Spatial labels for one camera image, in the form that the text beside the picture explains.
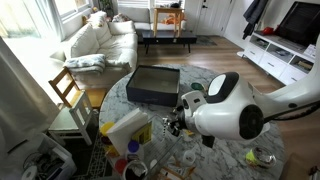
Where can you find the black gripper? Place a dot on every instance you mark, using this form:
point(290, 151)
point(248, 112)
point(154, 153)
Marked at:
point(174, 121)

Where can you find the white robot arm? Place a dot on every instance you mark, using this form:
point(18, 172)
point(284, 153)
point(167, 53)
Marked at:
point(233, 109)

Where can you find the green round lid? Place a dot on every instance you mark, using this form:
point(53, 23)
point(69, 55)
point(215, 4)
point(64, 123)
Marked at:
point(197, 86)

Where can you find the dark blue open box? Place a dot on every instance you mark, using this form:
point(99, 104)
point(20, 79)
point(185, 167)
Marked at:
point(154, 85)

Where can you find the white bottle blue cap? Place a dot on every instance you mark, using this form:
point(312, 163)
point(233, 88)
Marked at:
point(134, 151)

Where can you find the round tin can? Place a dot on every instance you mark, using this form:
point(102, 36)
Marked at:
point(135, 170)

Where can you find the dark coffee table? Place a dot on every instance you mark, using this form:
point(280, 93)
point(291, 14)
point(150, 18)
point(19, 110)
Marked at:
point(168, 37)

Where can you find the grey patterned blanket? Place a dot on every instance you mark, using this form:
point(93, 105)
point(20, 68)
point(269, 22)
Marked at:
point(93, 63)

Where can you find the cream white sofa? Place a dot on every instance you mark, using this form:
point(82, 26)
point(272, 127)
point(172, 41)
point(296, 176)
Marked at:
point(116, 42)

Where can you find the wooden side table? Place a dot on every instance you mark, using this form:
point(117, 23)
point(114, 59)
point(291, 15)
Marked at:
point(175, 16)

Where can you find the white painted chair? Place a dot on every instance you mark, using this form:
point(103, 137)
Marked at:
point(71, 123)

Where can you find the white tv cabinet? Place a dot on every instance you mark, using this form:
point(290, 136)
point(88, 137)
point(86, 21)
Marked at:
point(279, 57)

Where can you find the wooden chair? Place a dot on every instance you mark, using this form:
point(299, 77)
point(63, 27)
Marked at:
point(68, 91)

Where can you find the black television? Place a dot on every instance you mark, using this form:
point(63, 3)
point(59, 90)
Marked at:
point(301, 24)

